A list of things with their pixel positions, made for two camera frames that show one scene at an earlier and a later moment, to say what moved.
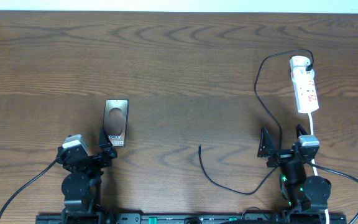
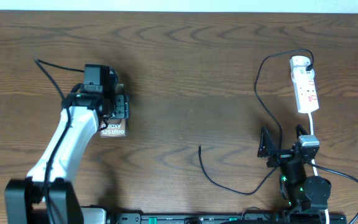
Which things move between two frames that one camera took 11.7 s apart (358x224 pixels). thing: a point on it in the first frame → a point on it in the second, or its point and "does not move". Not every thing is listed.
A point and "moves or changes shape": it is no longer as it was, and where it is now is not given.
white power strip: [304, 84] does not move
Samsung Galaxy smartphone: [115, 119] moves or changes shape
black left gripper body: [92, 158] → [122, 106]
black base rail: [153, 218] does not move
